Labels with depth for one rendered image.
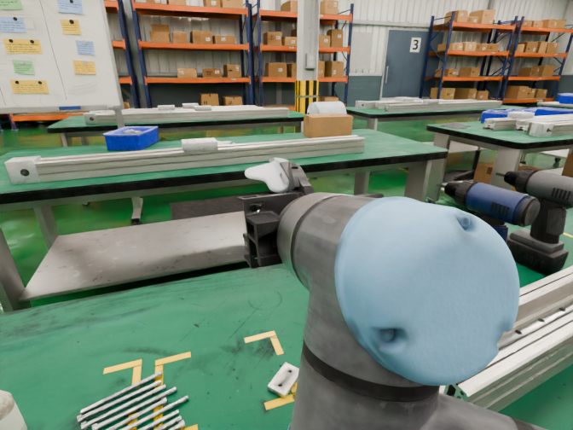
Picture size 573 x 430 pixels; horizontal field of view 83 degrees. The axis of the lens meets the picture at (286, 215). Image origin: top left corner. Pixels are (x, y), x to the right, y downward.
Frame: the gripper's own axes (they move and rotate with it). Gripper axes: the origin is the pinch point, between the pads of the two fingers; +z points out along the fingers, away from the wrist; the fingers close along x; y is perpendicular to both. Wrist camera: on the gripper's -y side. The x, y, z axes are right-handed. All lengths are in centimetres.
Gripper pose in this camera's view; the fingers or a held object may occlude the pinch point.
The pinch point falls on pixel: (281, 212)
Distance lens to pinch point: 46.9
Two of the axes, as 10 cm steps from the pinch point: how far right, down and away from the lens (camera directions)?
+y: -9.6, 1.3, -2.6
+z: -2.7, -1.0, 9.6
